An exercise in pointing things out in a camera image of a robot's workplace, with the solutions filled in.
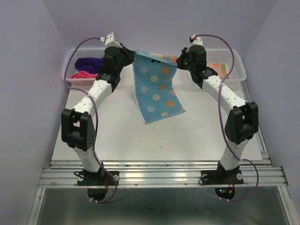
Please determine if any orange dotted towel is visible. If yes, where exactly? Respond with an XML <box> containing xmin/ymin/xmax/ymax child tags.
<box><xmin>164</xmin><ymin>55</ymin><xmax>227</xmax><ymax>79</ymax></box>

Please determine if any light blue dotted towel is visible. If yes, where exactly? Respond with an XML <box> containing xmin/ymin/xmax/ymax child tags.
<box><xmin>132</xmin><ymin>50</ymin><xmax>186</xmax><ymax>124</ymax></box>

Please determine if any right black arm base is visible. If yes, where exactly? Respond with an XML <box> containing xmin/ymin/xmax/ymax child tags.
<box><xmin>199</xmin><ymin>169</ymin><xmax>244</xmax><ymax>201</ymax></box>

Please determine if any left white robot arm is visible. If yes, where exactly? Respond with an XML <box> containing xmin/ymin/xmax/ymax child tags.
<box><xmin>61</xmin><ymin>44</ymin><xmax>135</xmax><ymax>185</ymax></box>

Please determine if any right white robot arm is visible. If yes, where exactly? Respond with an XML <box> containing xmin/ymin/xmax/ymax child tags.
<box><xmin>176</xmin><ymin>45</ymin><xmax>259</xmax><ymax>183</ymax></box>

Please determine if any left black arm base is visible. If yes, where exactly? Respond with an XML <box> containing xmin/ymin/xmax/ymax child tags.
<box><xmin>73</xmin><ymin>169</ymin><xmax>120</xmax><ymax>204</ymax></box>

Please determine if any purple towel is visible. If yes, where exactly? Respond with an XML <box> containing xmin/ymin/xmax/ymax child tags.
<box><xmin>75</xmin><ymin>57</ymin><xmax>104</xmax><ymax>74</ymax></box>

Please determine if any left white plastic basket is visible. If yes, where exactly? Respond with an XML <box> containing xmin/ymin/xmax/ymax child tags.
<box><xmin>61</xmin><ymin>47</ymin><xmax>105</xmax><ymax>86</ymax></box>

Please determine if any white plastic basket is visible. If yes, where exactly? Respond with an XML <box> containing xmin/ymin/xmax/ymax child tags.
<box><xmin>206</xmin><ymin>49</ymin><xmax>247</xmax><ymax>89</ymax></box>
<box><xmin>61</xmin><ymin>47</ymin><xmax>105</xmax><ymax>86</ymax></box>

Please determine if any pink towel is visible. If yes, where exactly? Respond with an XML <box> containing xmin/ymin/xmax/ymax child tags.
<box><xmin>71</xmin><ymin>71</ymin><xmax>98</xmax><ymax>79</ymax></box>

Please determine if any right white plastic basket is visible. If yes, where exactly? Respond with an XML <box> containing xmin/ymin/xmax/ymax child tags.
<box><xmin>206</xmin><ymin>49</ymin><xmax>247</xmax><ymax>89</ymax></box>

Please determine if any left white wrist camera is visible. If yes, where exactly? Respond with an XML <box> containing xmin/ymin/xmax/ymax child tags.
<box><xmin>99</xmin><ymin>32</ymin><xmax>122</xmax><ymax>48</ymax></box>

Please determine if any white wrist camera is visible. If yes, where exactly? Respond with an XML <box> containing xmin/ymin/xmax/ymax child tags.
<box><xmin>99</xmin><ymin>32</ymin><xmax>122</xmax><ymax>48</ymax></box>
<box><xmin>189</xmin><ymin>34</ymin><xmax>203</xmax><ymax>46</ymax></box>

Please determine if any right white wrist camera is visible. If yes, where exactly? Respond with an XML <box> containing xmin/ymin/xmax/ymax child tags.
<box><xmin>189</xmin><ymin>34</ymin><xmax>203</xmax><ymax>46</ymax></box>

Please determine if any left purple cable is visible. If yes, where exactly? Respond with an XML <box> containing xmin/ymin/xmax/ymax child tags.
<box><xmin>63</xmin><ymin>36</ymin><xmax>118</xmax><ymax>204</ymax></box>

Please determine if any aluminium mounting rail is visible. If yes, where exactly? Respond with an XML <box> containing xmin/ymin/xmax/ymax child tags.
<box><xmin>38</xmin><ymin>160</ymin><xmax>288</xmax><ymax>188</ymax></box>

